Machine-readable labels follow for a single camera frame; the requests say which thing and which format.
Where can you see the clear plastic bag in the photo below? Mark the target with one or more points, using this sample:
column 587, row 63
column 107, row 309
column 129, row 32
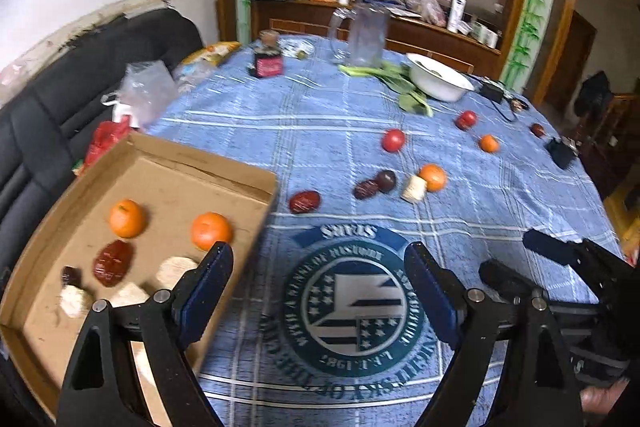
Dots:
column 147, row 87

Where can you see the red tomato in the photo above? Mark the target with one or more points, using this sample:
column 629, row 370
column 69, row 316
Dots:
column 393, row 140
column 466, row 120

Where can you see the red plastic bag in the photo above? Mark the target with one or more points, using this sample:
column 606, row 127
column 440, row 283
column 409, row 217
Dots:
column 105, row 139

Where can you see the black box device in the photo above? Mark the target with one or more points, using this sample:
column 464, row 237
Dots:
column 560, row 153

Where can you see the clear plastic pitcher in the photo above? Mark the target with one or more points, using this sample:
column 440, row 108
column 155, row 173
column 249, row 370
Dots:
column 367, row 37

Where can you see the dark red date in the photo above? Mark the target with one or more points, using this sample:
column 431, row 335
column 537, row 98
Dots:
column 366, row 190

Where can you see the orange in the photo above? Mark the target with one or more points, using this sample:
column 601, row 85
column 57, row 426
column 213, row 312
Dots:
column 489, row 143
column 128, row 218
column 210, row 229
column 433, row 177

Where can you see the large red date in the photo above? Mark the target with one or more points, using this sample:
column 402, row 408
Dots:
column 114, row 262

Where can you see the dark round fruit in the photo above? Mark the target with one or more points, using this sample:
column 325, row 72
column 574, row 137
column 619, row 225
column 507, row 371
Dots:
column 386, row 181

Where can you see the plastic bag with food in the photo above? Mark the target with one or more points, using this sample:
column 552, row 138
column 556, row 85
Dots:
column 422, row 4

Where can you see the blue plaid tablecloth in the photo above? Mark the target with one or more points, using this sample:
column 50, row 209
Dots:
column 325, row 132

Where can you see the small peeled sugarcane chunk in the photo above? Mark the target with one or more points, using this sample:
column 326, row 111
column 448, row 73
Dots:
column 75, row 302
column 413, row 189

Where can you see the wooden door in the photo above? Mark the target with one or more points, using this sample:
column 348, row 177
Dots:
column 570, row 67

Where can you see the white bowl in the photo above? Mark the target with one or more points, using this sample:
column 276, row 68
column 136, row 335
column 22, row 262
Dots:
column 440, row 79

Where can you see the yellow snack bag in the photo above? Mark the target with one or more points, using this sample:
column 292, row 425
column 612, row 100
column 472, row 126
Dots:
column 212, row 53

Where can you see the wooden chair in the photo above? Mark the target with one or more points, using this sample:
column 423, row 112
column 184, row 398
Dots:
column 620, row 117

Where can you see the white tube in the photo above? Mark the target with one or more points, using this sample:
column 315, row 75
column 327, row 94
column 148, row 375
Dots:
column 456, row 13

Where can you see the white boxes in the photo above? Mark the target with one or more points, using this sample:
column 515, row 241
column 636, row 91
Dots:
column 484, row 34

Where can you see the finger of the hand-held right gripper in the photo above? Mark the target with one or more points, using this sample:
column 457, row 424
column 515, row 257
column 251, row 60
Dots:
column 505, row 277
column 550, row 247

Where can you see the person's right hand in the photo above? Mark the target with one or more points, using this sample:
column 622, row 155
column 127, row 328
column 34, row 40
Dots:
column 602, row 399

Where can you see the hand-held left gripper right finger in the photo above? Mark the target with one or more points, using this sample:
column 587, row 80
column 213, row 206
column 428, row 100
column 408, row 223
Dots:
column 435, row 292

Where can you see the dark bottle with red label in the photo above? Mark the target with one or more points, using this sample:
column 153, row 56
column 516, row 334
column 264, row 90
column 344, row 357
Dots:
column 267, row 64

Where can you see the dark clothing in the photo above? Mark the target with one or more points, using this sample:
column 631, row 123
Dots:
column 592, row 94

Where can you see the cardboard box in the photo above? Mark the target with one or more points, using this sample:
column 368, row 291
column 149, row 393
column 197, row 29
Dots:
column 165, row 187

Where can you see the black sofa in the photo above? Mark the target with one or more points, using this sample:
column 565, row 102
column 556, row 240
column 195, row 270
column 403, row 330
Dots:
column 50, row 107

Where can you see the small dark date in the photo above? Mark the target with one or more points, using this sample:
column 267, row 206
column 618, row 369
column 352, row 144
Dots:
column 71, row 276

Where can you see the large peeled sugarcane chunk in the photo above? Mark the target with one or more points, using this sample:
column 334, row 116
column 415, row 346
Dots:
column 172, row 269
column 127, row 294

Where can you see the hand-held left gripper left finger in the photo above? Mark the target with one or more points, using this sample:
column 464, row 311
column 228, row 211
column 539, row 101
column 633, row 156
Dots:
column 205, row 287

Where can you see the black power adapter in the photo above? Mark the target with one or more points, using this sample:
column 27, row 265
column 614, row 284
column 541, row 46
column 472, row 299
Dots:
column 492, row 92

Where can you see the small red date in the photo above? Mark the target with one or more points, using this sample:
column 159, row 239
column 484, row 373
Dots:
column 537, row 130
column 304, row 202

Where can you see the green leafy vegetable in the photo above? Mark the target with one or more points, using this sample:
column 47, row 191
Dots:
column 412, row 102
column 390, row 74

